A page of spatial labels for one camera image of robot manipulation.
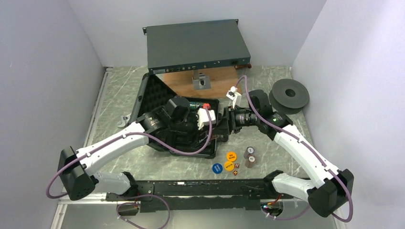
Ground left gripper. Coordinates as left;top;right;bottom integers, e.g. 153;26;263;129
170;106;211;148

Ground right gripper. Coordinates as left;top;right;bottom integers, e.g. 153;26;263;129
212;105;260;135

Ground purple poker chip stack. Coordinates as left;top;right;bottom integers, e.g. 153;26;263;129
244;146;255;159

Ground brown poker chip stack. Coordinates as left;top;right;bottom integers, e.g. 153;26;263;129
245;155;256;168

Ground black poker set case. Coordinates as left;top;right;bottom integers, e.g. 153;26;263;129
127;73;221;152

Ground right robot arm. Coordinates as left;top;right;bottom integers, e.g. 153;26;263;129
215;86;354;222

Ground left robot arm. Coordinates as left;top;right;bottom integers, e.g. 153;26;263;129
55;96;216;200

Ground orange big blind button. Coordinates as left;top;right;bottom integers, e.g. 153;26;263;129
226;151;237;162

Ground yellow big blind button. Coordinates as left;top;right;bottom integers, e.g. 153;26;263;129
224;161;235;171

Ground blue small blind button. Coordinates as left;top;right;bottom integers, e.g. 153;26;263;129
212;163;223;174

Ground wooden board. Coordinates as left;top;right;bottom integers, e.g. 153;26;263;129
162;67;238;98

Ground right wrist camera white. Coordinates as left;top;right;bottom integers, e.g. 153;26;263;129
226;86;242;108

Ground silver metal stand bracket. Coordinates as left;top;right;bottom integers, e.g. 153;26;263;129
192;70;211;90

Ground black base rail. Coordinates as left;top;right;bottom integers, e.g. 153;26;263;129
105;178;293;213

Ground black cable spool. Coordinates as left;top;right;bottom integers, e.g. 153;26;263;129
268;79;310;115

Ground grey rack network switch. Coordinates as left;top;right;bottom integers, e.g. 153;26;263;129
143;19;251;74

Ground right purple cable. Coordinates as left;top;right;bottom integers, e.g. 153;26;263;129
234;75;354;222

